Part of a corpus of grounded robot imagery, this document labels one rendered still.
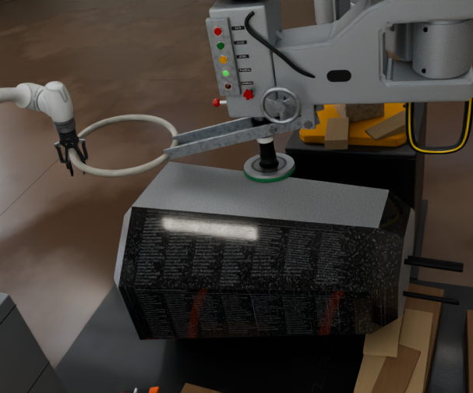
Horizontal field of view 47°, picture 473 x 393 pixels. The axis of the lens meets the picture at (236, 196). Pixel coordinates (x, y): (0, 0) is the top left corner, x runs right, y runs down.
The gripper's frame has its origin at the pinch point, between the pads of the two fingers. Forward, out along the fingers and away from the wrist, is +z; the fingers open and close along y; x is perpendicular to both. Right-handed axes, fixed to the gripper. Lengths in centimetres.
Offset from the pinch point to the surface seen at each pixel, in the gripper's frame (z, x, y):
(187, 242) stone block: 7, -54, 44
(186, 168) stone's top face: -1, -14, 49
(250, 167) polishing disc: -7, -29, 75
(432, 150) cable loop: -22, -57, 140
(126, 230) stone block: 10.0, -37.3, 19.9
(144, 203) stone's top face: 0.8, -33.2, 29.0
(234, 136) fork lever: -23, -29, 69
